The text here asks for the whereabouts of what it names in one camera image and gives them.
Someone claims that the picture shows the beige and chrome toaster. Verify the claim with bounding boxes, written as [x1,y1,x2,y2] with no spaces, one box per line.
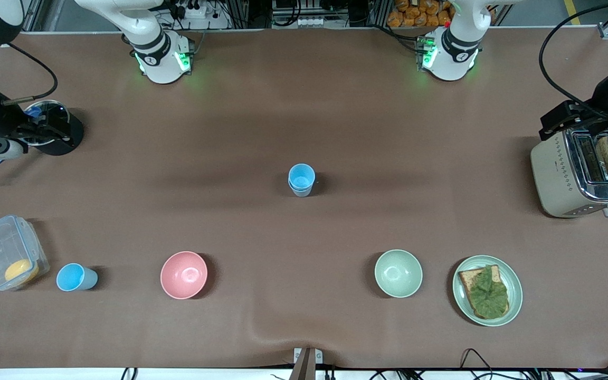
[530,120,608,219]

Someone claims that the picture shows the orange round food item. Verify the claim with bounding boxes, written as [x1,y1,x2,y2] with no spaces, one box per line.
[4,259,40,283]

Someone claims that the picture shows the pale green round plate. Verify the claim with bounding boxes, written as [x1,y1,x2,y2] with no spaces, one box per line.
[452,255,523,327]

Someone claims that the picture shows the toast slice under lettuce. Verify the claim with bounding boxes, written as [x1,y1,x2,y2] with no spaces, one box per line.
[458,265,510,320]

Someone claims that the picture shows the green lettuce leaf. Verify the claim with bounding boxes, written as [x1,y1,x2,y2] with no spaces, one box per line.
[468,265,509,319]

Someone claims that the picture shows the bag of orange buns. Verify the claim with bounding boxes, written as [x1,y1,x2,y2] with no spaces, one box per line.
[387,0,455,28]

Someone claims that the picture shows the pink bowl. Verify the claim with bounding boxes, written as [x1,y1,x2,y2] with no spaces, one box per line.
[160,251,208,300]

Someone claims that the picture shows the white power strip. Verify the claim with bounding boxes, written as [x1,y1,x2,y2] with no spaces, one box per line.
[169,0,211,19]

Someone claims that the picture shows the pale green bowl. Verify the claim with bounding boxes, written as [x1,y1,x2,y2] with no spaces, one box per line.
[374,249,423,299]

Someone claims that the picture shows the black pot with blue handle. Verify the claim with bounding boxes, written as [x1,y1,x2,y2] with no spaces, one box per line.
[0,99,85,181]

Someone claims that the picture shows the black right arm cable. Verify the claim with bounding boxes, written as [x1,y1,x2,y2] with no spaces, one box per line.
[1,42,58,103]

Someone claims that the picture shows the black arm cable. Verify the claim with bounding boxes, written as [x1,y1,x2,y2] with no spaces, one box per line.
[1,42,58,103]
[539,1,608,119]

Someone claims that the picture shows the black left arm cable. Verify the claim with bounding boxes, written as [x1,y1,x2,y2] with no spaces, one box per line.
[539,1,608,119]

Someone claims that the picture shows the black looped floor cable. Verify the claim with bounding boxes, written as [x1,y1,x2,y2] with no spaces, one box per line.
[460,348,495,380]

